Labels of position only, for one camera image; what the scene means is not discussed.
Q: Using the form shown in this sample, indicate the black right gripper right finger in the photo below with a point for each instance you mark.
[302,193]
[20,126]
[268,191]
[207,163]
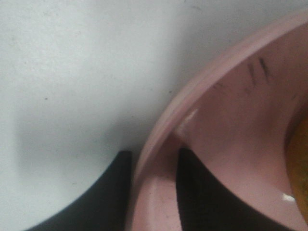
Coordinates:
[252,204]

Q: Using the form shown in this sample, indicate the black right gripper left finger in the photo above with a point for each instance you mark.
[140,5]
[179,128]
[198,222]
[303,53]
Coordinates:
[102,207]

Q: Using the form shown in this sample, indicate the pink plate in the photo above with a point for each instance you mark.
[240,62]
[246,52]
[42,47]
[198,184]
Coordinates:
[237,116]

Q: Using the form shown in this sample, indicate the burger with lettuce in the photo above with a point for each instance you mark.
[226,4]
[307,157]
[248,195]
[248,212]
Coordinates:
[297,166]

